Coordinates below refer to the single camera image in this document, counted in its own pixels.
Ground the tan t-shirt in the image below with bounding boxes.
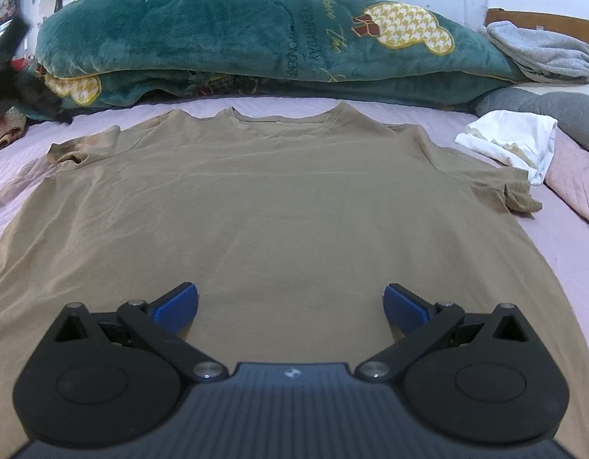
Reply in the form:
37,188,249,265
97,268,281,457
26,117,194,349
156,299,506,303
0,105,589,458

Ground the brown speckled folded cloth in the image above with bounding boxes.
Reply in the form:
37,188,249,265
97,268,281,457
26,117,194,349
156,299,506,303
0,107,27,150

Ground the green plush blanket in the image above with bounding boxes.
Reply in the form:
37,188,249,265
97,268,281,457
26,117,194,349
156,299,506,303
28,0,523,114

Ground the white folded cloth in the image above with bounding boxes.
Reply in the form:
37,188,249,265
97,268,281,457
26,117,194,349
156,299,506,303
455,110,558,186

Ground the grey pillow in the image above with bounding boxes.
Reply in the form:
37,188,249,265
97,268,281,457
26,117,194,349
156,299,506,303
471,87,589,152

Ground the grey folded garment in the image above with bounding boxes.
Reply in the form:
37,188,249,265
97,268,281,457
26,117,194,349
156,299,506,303
478,21,589,84

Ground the wooden headboard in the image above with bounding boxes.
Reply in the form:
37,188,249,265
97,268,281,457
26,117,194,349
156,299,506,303
484,8,589,44

